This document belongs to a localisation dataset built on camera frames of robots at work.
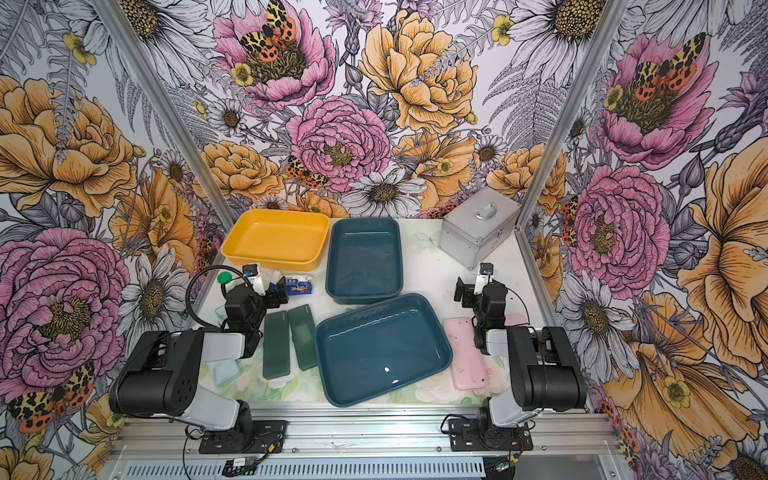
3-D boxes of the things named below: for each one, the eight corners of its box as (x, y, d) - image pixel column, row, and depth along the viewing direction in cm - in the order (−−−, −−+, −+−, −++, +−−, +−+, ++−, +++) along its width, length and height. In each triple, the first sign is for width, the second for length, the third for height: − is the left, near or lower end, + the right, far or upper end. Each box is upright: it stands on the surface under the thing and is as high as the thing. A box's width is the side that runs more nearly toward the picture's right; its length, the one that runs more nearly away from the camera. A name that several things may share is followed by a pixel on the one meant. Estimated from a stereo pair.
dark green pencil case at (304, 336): (300, 372, 86) (295, 365, 82) (291, 314, 98) (286, 305, 93) (322, 365, 87) (318, 357, 83) (310, 308, 99) (306, 299, 95)
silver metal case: (467, 277, 109) (478, 245, 96) (434, 250, 116) (439, 218, 103) (510, 239, 120) (525, 207, 107) (477, 218, 128) (487, 185, 115)
